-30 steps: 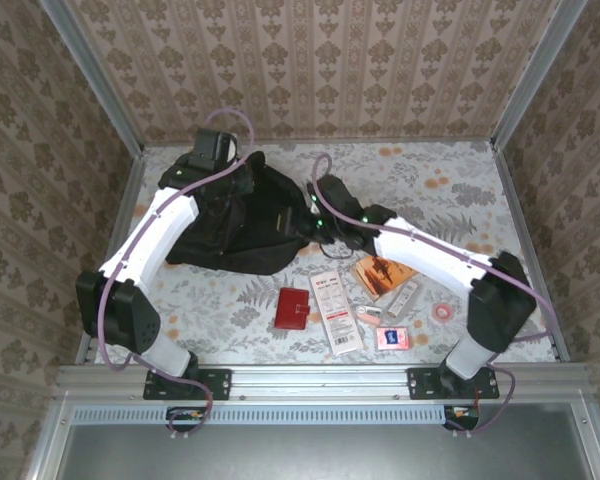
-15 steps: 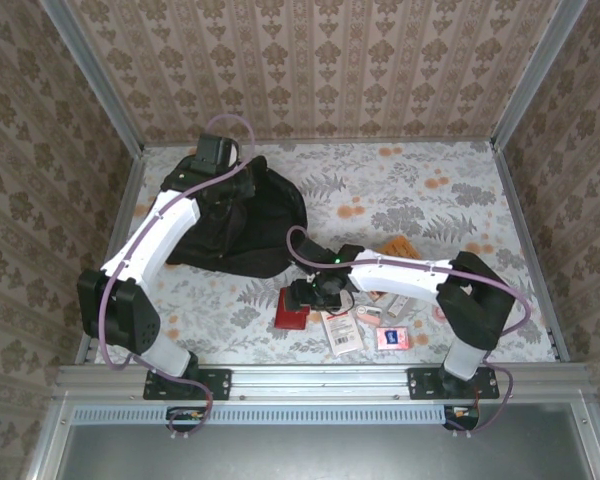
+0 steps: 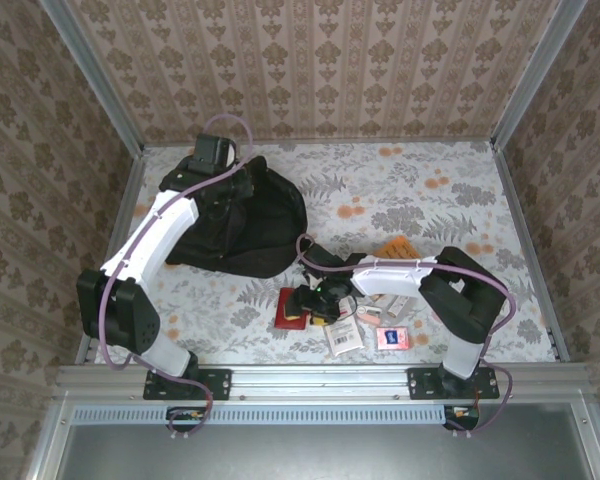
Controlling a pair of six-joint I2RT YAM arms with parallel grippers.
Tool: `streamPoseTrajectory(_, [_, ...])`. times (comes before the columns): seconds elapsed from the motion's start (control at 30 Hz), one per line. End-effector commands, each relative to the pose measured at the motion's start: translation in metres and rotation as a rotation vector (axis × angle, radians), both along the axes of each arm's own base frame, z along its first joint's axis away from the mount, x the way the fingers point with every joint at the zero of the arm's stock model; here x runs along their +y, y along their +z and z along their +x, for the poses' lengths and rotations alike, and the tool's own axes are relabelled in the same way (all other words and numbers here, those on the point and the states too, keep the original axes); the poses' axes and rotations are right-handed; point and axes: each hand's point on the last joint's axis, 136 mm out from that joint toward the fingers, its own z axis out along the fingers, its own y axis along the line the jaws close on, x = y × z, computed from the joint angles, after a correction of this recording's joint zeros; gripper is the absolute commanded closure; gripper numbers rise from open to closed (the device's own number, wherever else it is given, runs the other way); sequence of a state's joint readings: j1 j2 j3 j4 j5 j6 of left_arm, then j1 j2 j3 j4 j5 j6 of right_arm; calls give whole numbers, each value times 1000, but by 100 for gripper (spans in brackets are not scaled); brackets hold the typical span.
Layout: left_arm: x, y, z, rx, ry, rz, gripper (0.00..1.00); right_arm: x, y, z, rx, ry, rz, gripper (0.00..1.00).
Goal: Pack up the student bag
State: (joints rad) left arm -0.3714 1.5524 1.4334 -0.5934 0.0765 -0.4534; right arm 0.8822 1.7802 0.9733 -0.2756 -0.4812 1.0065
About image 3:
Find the aluminium left side rail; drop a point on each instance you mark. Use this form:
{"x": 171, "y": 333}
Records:
{"x": 121, "y": 225}

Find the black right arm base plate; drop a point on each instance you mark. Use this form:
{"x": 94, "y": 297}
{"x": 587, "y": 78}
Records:
{"x": 420, "y": 385}

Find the floral table cover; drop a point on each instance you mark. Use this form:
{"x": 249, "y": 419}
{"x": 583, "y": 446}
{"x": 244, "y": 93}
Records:
{"x": 480, "y": 175}

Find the small pink white stapler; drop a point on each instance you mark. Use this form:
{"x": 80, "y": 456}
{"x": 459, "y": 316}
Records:
{"x": 370, "y": 315}

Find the red wallet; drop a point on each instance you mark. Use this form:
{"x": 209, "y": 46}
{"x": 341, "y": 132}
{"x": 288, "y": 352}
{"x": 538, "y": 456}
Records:
{"x": 281, "y": 312}

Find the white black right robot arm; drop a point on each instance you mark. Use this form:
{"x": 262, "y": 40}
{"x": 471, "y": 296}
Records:
{"x": 385, "y": 280}

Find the aluminium front frame rail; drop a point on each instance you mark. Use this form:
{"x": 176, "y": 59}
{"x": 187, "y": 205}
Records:
{"x": 320, "y": 380}

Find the orange book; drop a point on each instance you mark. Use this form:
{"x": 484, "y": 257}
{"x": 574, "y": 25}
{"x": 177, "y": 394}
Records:
{"x": 400, "y": 249}

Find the aluminium left corner post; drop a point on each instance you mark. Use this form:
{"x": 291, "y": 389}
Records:
{"x": 92, "y": 75}

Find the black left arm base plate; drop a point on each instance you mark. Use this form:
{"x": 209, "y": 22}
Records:
{"x": 220, "y": 385}

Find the long white red-print pack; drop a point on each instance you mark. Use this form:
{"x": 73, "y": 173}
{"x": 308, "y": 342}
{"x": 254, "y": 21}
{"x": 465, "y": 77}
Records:
{"x": 347, "y": 340}

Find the grey sheet metal panel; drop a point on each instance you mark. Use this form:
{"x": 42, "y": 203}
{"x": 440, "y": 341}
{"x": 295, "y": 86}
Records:
{"x": 320, "y": 455}

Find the aluminium corner post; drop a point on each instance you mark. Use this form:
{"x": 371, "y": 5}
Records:
{"x": 535, "y": 75}
{"x": 92, "y": 75}

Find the small black connector board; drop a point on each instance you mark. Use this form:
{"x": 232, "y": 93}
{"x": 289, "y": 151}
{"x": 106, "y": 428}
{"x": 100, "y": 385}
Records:
{"x": 185, "y": 415}
{"x": 462, "y": 415}

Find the aluminium back rail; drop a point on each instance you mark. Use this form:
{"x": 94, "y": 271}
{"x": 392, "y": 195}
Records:
{"x": 430, "y": 139}

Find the aluminium right side rail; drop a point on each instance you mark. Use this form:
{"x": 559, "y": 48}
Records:
{"x": 520, "y": 225}

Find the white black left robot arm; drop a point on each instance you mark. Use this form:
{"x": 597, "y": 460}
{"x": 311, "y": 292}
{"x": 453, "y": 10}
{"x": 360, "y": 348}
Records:
{"x": 150, "y": 240}

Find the pink pack with blue label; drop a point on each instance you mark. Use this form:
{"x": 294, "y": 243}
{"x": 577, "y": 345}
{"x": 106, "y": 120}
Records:
{"x": 392, "y": 339}

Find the aluminium right corner post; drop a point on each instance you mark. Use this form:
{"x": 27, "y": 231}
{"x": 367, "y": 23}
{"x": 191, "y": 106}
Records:
{"x": 535, "y": 75}

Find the black backpack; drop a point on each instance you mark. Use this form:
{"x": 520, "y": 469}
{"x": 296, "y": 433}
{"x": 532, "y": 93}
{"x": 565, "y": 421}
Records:
{"x": 260, "y": 230}

